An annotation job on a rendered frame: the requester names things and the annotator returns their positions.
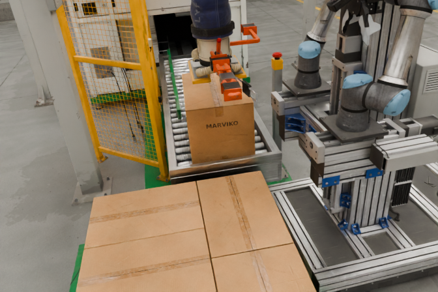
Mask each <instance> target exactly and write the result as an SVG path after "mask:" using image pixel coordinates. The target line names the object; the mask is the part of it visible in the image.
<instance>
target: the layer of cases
mask: <svg viewBox="0 0 438 292"><path fill-rule="evenodd" d="M196 183H197V185H196ZM76 292H317V291H316V290H315V287H314V285H313V283H312V281H311V279H310V276H309V274H308V272H307V270H306V267H305V266H304V263H303V262H302V259H301V257H300V255H299V253H298V250H297V248H296V246H295V244H294V242H293V239H292V238H291V235H290V233H289V231H288V229H287V226H286V224H285V222H284V220H283V218H282V215H281V214H280V211H279V209H278V207H277V205H276V203H275V200H274V198H273V196H272V194H271V192H270V190H269V187H268V186H267V183H266V181H265V179H264V177H263V174H262V172H261V171H254V172H249V173H242V174H237V175H230V176H225V177H218V178H213V179H205V180H201V181H196V182H195V181H193V182H186V183H181V184H174V185H169V186H161V187H157V188H150V189H144V190H137V191H133V192H125V193H120V194H113V195H108V196H101V197H94V199H93V205H92V209H91V215H90V219H89V226H88V230H87V236H86V240H85V246H84V251H83V257H82V261H81V267H80V273H79V278H78V284H77V288H76Z"/></svg>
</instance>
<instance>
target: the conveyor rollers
mask: <svg viewBox="0 0 438 292"><path fill-rule="evenodd" d="M191 60H192V58H191V57H187V58H181V59H172V64H173V71H174V75H175V81H176V86H177V92H178V96H179V103H180V107H181V115H182V119H178V115H177V107H176V103H175V98H169V104H170V107H169V108H170V110H171V111H170V113H171V118H172V124H173V126H172V128H173V134H174V140H175V150H176V151H175V153H176V154H177V158H176V160H177V163H178V164H177V165H178V167H179V166H187V165H191V164H192V157H191V151H190V142H189V136H188V127H187V121H186V112H185V105H184V93H183V81H182V74H185V73H190V70H189V66H188V61H191ZM164 64H165V65H164V66H165V69H166V70H165V72H166V73H171V71H170V67H169V60H165V61H164ZM166 79H167V80H166V81H167V85H168V86H167V88H168V95H169V96H174V91H173V84H172V79H171V74H168V75H166ZM264 148H265V147H264V143H263V142H261V138H260V136H257V130H255V154H262V153H267V152H268V151H267V150H266V149H264Z"/></svg>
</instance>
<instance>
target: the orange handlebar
mask: <svg viewBox="0 0 438 292"><path fill-rule="evenodd" d="M248 32H249V33H250V35H251V36H252V37H253V38H254V39H249V40H238V41H232V42H230V46H237V45H243V44H254V43H258V42H260V38H259V37H258V36H257V35H256V34H255V33H254V32H253V30H252V29H249V30H248ZM210 55H215V54H214V52H213V51H211V52H210ZM215 67H216V70H217V75H218V76H219V74H221V73H227V72H231V70H230V69H231V68H230V66H229V65H228V64H227V63H224V65H223V66H220V65H219V64H217V65H216V66H215ZM222 70H226V71H222ZM219 77H220V76H219ZM227 96H228V97H229V98H238V97H240V96H241V92H236V93H229V94H228V95H227Z"/></svg>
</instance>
